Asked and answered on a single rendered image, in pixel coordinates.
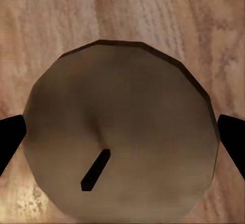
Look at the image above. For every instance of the pillar candle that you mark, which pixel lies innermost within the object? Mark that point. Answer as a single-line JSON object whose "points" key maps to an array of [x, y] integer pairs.
{"points": [[119, 132]]}

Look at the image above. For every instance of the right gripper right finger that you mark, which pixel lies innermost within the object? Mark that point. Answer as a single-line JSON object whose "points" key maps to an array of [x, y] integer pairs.
{"points": [[232, 132]]}

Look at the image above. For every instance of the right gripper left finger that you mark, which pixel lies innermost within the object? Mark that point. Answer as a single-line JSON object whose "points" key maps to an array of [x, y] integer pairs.
{"points": [[12, 132]]}

